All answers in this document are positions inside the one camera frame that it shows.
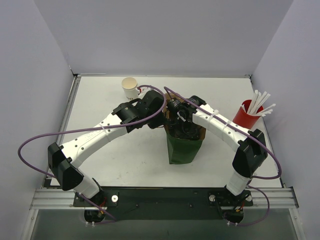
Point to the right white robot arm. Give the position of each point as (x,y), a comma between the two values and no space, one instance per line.
(249,146)

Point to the red cup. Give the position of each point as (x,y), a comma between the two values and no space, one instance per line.
(242,118)

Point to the aluminium rail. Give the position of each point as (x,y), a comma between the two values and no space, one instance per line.
(57,199)

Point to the white wrapped straws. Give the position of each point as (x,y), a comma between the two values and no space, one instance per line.
(255,107)

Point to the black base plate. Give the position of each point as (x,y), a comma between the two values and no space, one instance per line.
(164,203)

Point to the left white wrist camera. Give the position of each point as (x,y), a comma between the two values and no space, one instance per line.
(143,91)

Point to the white paper cups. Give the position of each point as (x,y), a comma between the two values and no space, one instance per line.
(130,88)

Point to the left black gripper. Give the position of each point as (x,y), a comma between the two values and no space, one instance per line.
(158,122)

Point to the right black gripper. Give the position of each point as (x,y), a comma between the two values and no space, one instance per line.
(185,128)

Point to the green paper bag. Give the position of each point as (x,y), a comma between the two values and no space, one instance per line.
(182,151)

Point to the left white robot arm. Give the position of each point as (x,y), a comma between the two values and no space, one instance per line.
(64,160)

